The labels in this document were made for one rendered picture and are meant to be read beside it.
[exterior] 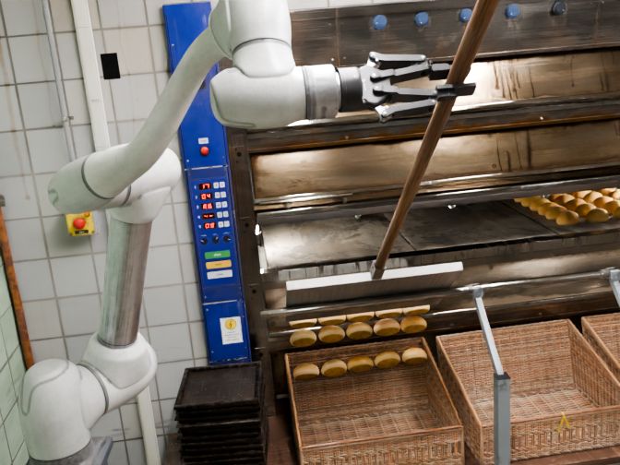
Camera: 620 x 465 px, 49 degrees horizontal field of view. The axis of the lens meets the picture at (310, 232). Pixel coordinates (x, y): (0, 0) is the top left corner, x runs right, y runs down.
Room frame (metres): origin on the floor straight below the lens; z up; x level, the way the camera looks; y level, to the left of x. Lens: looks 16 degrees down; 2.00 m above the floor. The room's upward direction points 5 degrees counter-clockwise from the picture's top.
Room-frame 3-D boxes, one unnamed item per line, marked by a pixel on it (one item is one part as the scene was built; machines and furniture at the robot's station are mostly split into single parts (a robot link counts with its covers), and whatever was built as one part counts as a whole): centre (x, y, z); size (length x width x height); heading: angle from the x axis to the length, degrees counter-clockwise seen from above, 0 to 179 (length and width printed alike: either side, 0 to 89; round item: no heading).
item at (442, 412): (2.21, -0.16, 0.72); 0.56 x 0.49 x 0.28; 95
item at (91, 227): (2.34, 0.79, 1.46); 0.10 x 0.07 x 0.10; 95
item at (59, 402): (1.58, 0.68, 1.17); 0.18 x 0.16 x 0.22; 145
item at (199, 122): (3.35, 0.43, 1.07); 1.93 x 0.16 x 2.15; 5
